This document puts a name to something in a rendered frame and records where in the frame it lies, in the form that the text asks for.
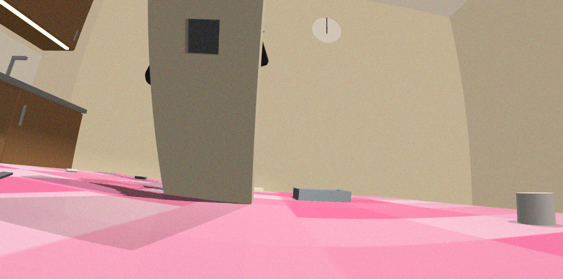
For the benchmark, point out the grey square tray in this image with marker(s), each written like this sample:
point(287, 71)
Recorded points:
point(325, 195)

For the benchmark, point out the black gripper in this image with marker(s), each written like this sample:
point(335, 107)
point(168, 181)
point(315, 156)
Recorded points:
point(264, 60)

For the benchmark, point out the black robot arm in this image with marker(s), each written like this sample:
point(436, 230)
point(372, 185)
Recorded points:
point(147, 75)

